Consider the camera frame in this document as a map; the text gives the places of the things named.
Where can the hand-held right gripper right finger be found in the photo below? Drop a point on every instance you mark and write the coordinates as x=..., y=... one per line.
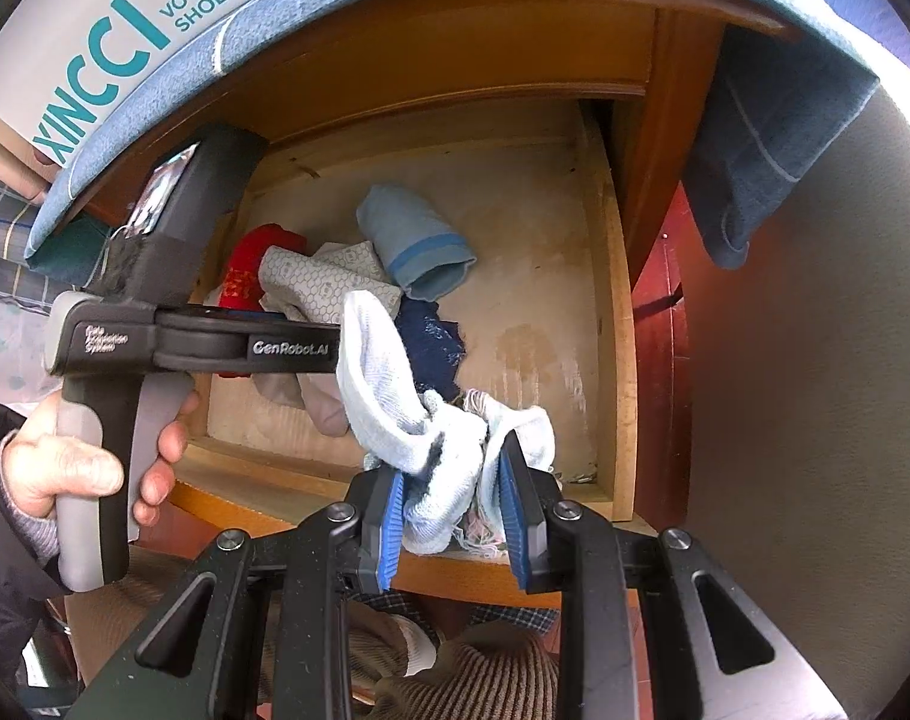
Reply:
x=519, y=517

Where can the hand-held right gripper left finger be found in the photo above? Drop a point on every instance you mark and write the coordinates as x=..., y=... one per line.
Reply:
x=391, y=532

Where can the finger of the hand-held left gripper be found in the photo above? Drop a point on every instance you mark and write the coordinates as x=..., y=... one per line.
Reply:
x=275, y=349

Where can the honeycomb patterned underwear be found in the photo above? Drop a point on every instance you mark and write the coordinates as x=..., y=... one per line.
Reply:
x=312, y=277

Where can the white terry sock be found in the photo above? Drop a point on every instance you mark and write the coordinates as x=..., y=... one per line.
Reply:
x=380, y=390

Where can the light blue sock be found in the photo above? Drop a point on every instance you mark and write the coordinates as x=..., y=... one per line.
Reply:
x=410, y=232

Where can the wooden drawer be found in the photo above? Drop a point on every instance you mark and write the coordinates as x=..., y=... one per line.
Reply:
x=530, y=277

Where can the grey underwear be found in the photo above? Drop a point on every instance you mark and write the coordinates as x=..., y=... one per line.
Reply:
x=320, y=409

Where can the red underwear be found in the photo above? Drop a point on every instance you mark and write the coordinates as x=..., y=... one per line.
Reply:
x=249, y=270

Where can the navy underwear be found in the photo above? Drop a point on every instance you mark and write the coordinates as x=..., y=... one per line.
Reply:
x=429, y=345

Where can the person's left hand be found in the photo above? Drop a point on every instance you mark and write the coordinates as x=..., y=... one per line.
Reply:
x=57, y=465

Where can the dotted white sheet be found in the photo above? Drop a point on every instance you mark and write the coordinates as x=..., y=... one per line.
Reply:
x=5, y=345

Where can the plaid cloth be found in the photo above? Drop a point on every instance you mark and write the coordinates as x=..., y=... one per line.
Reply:
x=534, y=617

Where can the small white cloth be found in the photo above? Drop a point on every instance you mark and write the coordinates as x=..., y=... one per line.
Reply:
x=417, y=645

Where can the plaid bedding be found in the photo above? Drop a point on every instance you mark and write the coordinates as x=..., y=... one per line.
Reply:
x=5, y=225

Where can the white shoe box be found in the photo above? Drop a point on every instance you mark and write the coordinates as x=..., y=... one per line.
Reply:
x=72, y=37

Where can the wooden nightstand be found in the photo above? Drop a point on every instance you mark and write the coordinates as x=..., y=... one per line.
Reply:
x=425, y=45

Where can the blue cloth cover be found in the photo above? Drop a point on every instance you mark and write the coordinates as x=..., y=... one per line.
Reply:
x=762, y=150

